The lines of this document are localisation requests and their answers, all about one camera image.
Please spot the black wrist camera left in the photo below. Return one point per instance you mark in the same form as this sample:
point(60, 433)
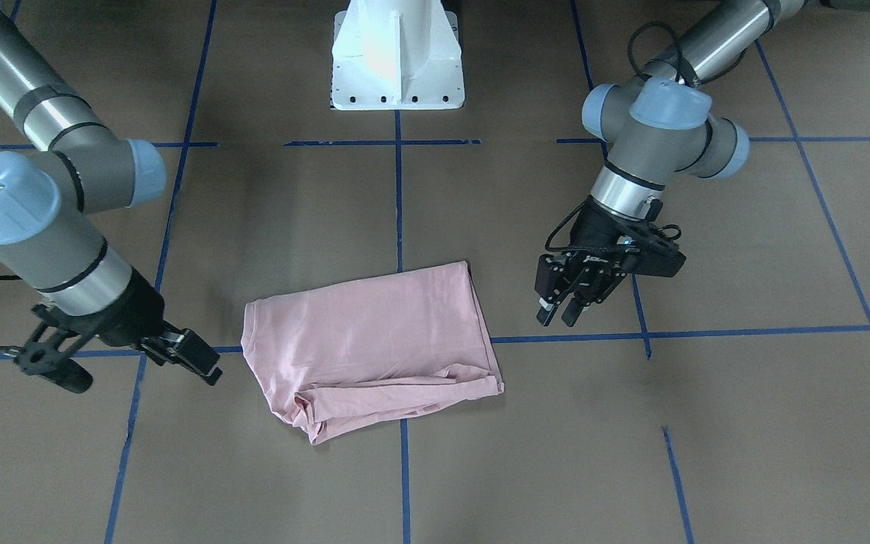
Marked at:
point(652, 251)

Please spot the pink Snoopy t-shirt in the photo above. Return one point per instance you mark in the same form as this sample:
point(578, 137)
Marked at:
point(341, 358)

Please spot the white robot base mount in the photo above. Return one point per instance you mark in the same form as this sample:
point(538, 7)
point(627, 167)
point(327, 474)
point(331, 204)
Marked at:
point(396, 55)

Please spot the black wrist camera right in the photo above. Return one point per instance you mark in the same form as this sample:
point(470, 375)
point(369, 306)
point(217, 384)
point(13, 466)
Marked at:
point(49, 350)

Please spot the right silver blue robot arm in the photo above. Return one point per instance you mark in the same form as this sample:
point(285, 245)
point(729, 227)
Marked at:
point(79, 167)

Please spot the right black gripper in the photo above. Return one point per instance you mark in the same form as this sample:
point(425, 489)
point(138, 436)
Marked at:
point(135, 310)

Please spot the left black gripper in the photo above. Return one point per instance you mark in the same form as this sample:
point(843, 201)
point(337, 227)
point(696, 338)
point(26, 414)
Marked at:
point(593, 224)

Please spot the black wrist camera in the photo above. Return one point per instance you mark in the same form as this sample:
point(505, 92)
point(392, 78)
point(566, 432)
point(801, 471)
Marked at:
point(652, 251)
point(49, 350)

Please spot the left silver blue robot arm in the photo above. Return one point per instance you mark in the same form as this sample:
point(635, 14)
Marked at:
point(659, 126)

